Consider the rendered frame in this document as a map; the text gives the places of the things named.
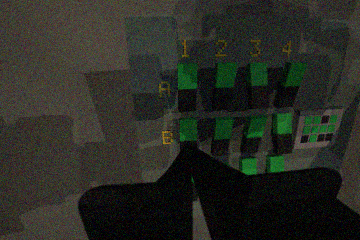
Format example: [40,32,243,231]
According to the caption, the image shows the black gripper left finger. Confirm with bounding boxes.
[78,147,193,240]

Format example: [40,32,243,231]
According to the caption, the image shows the dark grey switch panel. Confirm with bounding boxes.
[124,14,360,183]

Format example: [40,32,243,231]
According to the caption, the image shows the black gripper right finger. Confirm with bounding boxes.
[189,146,342,240]

